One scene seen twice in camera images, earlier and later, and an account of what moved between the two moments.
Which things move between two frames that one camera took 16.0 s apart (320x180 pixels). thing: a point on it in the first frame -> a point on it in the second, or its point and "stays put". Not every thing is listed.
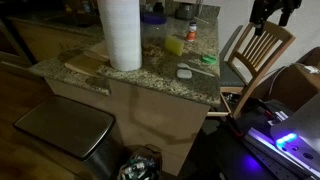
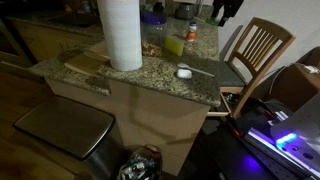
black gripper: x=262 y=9 -> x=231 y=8
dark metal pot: x=185 y=11 stays put
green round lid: x=209 y=59 -> x=215 y=21
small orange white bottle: x=191 y=34 stays put
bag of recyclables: x=144 y=162 stays put
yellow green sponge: x=174 y=45 stays put
